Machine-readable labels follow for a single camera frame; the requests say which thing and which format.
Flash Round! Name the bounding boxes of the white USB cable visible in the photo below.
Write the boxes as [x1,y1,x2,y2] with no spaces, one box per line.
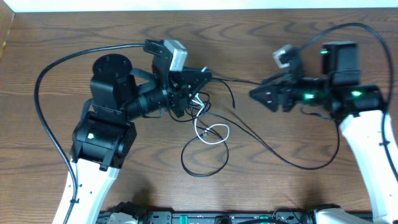
[190,67,230,146]

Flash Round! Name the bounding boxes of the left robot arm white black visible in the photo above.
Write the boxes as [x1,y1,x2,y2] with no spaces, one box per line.
[53,54,212,223]

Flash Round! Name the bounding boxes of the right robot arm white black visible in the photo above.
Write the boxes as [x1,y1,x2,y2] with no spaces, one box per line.
[249,41,397,223]

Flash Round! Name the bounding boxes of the thick black USB cable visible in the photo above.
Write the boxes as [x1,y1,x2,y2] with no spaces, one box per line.
[198,77,340,170]

